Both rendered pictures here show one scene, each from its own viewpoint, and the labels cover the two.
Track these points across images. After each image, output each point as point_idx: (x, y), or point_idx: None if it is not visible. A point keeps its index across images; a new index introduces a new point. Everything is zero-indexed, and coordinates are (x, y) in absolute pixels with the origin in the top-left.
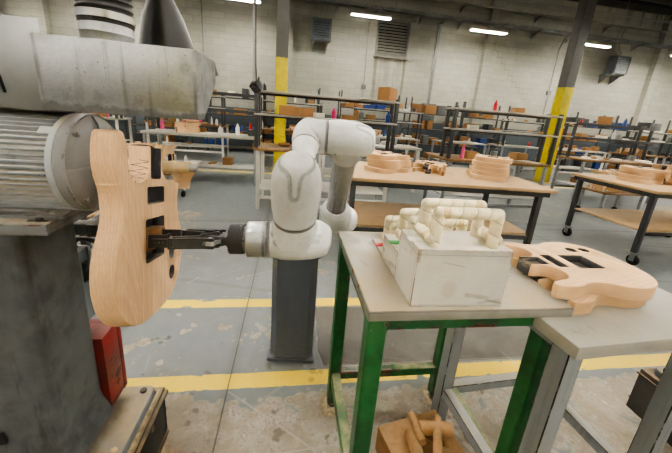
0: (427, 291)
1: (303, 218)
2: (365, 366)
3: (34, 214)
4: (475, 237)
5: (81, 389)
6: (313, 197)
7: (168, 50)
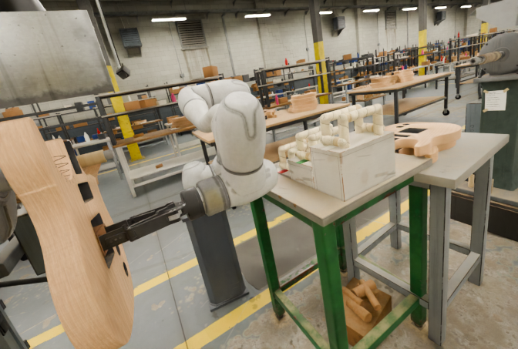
0: (352, 184)
1: (260, 155)
2: (328, 265)
3: None
4: (361, 133)
5: None
6: (264, 131)
7: (52, 15)
